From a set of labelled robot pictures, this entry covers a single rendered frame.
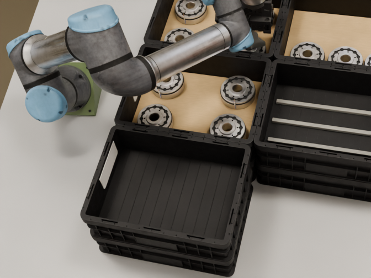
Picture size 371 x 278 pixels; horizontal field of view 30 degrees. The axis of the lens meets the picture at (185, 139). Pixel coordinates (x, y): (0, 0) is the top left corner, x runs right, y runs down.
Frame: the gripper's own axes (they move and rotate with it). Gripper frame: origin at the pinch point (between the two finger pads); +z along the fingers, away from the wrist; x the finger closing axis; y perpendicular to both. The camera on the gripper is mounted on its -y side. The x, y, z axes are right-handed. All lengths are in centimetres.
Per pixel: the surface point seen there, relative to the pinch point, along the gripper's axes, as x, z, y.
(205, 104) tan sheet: -23.1, 2.0, -10.5
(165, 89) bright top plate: -20.7, -0.8, -22.9
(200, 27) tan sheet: 6.9, 2.0, -16.6
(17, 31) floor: 71, 85, -128
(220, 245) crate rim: -72, -8, 1
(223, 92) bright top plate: -20.8, -1.2, -5.1
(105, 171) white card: -52, -5, -33
